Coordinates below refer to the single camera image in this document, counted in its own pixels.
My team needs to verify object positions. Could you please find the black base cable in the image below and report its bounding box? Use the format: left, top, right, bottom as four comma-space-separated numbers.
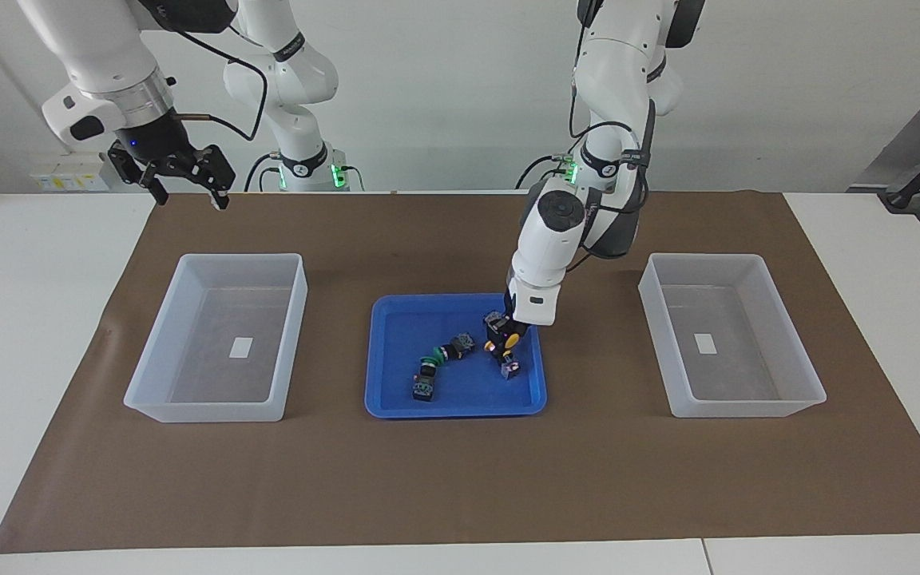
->
244, 152, 281, 192
516, 152, 573, 190

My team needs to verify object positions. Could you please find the yellow push button switch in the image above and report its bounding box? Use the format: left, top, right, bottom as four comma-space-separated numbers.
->
482, 310, 521, 350
486, 339, 521, 381

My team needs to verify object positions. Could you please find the white wall socket strip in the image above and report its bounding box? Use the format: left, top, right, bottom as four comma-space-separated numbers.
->
31, 152, 109, 192

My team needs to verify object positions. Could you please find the green push button switch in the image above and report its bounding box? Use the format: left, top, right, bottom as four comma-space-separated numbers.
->
412, 355, 443, 403
430, 331, 477, 364

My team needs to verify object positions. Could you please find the blue plastic tray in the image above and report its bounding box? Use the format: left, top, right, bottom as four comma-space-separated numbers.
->
364, 293, 548, 419

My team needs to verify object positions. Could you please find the brown table mat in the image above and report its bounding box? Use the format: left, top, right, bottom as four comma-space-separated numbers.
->
0, 192, 920, 554

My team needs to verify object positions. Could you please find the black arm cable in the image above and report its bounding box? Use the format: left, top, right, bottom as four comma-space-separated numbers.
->
568, 0, 660, 272
165, 24, 269, 143

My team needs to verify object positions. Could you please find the translucent white plastic box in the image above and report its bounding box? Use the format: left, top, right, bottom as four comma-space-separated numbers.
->
638, 253, 827, 418
123, 253, 308, 423

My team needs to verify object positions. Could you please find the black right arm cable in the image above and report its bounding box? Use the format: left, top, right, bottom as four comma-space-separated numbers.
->
165, 24, 269, 143

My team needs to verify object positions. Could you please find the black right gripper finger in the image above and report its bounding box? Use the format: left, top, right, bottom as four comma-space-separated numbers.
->
139, 164, 169, 206
195, 146, 236, 210

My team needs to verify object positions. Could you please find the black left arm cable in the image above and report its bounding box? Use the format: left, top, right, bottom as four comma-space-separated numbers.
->
568, 0, 660, 272

